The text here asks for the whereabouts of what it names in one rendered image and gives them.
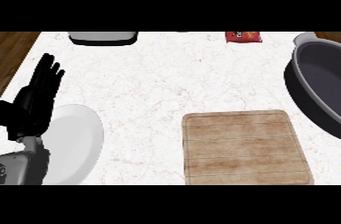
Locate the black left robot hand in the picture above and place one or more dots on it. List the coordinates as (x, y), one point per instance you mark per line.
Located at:
(32, 98)

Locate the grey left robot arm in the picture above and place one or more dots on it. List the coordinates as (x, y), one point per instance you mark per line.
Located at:
(22, 167)

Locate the wooden cutting board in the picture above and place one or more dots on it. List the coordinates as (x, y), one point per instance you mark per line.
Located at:
(245, 147)

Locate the dark grey pot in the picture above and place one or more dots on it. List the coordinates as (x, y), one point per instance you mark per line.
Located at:
(317, 74)

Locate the white plate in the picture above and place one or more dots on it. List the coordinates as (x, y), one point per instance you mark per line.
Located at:
(72, 143)

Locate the grey and black appliance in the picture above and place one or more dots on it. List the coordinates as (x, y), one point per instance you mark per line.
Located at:
(102, 38)

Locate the red snack bag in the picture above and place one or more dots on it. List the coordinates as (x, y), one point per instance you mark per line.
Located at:
(242, 36)

